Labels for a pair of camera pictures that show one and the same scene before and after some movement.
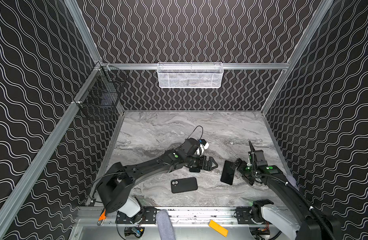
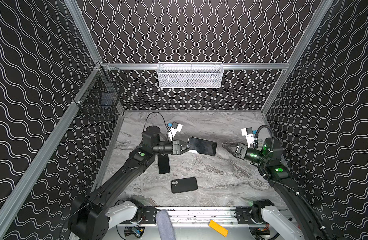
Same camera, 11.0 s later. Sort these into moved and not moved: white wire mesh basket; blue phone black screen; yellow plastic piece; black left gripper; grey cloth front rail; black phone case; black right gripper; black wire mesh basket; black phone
Moved: blue phone black screen; black left gripper; black right gripper; black phone
Not moved: yellow plastic piece; white wire mesh basket; black phone case; black wire mesh basket; grey cloth front rail
